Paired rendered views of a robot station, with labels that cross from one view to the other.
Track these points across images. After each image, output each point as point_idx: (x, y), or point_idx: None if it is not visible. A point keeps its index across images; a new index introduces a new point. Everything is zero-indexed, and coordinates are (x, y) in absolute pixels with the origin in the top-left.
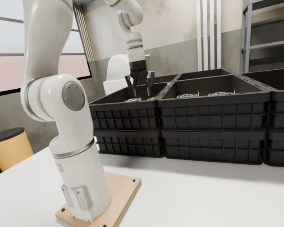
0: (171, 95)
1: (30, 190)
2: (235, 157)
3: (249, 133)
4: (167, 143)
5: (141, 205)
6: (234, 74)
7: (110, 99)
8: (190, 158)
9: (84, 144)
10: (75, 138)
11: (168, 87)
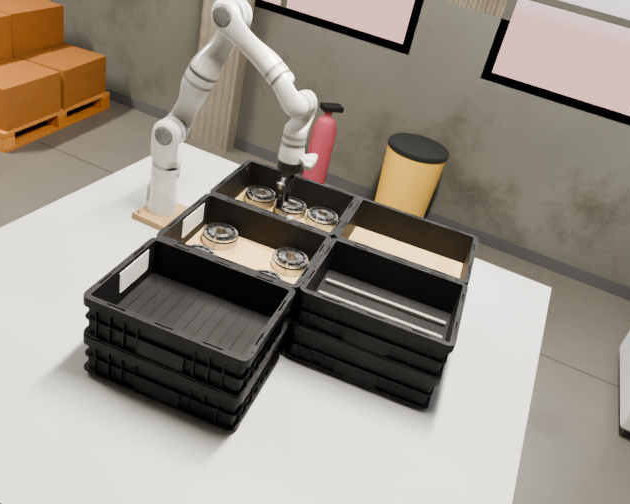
0: (269, 228)
1: (202, 185)
2: None
3: None
4: None
5: (152, 233)
6: (301, 289)
7: (295, 182)
8: None
9: (156, 164)
10: (153, 155)
11: (273, 215)
